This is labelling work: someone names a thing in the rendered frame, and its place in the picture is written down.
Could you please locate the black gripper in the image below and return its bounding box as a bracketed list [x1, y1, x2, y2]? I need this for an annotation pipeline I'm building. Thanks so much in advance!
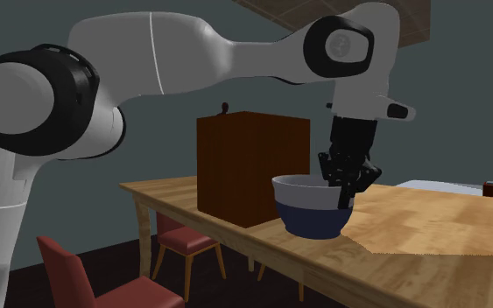
[317, 115, 383, 211]

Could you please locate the white and blue bowl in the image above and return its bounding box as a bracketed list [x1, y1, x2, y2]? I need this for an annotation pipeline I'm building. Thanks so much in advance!
[271, 173, 356, 241]

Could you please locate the red chair with wooden legs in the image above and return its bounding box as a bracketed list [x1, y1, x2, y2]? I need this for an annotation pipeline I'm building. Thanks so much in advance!
[36, 234, 187, 308]
[151, 212, 228, 304]

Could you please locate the dark brown box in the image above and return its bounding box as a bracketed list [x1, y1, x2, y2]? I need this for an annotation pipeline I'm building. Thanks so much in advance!
[196, 110, 312, 229]

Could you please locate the light wooden table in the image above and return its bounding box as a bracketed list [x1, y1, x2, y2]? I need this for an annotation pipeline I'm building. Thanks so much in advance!
[119, 175, 493, 308]

